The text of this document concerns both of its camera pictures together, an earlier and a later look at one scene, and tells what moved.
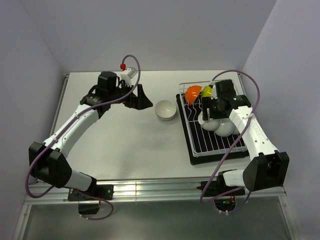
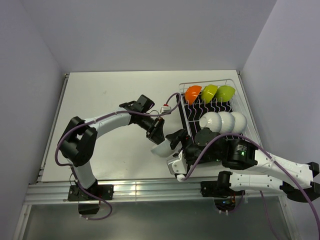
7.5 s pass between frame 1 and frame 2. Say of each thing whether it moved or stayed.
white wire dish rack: stayed
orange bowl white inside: stayed
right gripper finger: moved
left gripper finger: moved
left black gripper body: moved
